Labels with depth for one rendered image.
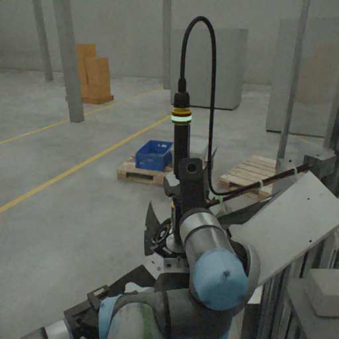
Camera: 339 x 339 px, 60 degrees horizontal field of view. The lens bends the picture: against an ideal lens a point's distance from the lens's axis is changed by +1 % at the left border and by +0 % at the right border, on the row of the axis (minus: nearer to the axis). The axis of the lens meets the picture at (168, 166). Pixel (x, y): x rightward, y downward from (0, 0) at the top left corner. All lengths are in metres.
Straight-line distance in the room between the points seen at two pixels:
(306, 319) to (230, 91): 6.95
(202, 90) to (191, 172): 7.49
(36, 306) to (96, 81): 7.10
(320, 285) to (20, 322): 1.91
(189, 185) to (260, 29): 12.31
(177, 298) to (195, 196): 0.18
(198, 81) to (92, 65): 2.99
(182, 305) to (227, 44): 7.44
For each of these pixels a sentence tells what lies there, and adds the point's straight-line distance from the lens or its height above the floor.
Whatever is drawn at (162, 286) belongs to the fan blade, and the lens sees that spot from 0.81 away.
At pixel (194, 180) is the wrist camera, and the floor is 1.52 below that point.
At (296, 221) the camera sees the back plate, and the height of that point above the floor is 1.27.
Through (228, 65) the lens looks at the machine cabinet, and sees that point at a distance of 7.78.
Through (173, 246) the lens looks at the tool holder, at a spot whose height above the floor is 1.27.
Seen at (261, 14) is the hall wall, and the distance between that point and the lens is 12.81.
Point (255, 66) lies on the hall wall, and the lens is 12.84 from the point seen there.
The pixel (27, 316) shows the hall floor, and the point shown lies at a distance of 2.47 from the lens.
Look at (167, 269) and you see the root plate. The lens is 0.85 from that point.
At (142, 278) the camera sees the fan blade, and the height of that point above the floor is 1.08.
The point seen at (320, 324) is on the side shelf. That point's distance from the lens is 1.26.
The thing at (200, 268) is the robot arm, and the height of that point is 1.47.
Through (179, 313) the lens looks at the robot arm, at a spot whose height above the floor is 1.38.
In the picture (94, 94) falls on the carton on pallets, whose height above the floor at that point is 0.26.
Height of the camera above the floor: 1.77
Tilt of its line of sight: 24 degrees down
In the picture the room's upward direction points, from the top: straight up
